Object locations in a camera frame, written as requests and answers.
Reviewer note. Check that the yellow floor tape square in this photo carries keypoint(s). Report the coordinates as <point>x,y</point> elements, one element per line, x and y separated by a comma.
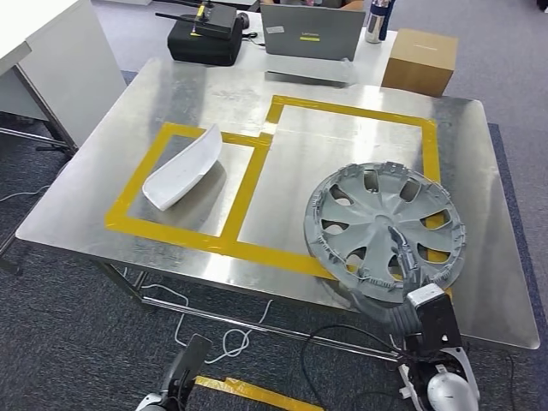
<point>257,392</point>

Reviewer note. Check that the white curved car part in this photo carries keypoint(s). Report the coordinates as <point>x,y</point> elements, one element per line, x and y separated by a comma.
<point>184,167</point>

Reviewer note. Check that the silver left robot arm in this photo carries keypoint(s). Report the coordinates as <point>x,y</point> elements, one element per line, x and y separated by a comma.
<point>149,404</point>

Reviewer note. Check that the steel workbench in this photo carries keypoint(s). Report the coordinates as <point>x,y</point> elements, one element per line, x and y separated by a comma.
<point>343,142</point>

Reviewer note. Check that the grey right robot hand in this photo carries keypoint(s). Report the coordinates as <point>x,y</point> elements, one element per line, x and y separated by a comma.
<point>404,261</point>

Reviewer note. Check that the silver plastic wheel hubcap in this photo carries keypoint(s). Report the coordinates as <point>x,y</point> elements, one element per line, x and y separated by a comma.
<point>377,221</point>

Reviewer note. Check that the brown cardboard box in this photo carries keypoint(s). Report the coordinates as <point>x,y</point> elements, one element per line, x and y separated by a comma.
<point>420,68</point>

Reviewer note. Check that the black computer mouse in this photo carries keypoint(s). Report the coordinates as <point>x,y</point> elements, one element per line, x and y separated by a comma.
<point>243,20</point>

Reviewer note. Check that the white power strip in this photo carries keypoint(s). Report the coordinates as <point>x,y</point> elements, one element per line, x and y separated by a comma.
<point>404,380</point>

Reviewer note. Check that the steel drink bottle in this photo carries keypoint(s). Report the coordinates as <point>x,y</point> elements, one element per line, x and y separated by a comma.
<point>374,25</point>

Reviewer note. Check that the white office desk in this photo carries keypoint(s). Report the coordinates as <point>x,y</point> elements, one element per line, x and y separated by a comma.
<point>257,51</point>
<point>64,57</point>

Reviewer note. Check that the grey laptop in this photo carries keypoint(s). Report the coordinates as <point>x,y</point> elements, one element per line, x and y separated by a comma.
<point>334,34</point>

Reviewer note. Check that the black carry case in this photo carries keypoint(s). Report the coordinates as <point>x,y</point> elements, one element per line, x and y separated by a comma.
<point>201,51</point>

